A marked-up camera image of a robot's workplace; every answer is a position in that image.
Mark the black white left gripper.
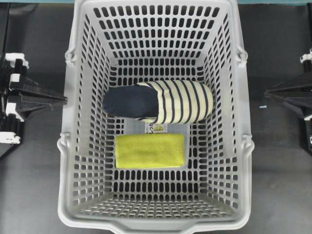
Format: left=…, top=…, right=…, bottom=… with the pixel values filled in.
left=0, top=53, right=67, bottom=144

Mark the small printed label card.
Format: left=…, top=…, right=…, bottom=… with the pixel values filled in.
left=145, top=123, right=167, bottom=134

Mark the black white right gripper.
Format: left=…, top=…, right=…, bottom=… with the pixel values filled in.
left=265, top=48, right=312, bottom=150

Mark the yellow folded cloth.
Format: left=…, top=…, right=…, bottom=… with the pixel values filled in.
left=115, top=133, right=186, bottom=169

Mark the navy striped slipper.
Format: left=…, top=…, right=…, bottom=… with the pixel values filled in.
left=103, top=80, right=214, bottom=124

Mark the grey plastic shopping basket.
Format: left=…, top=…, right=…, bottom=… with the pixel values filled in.
left=57, top=0, right=254, bottom=234

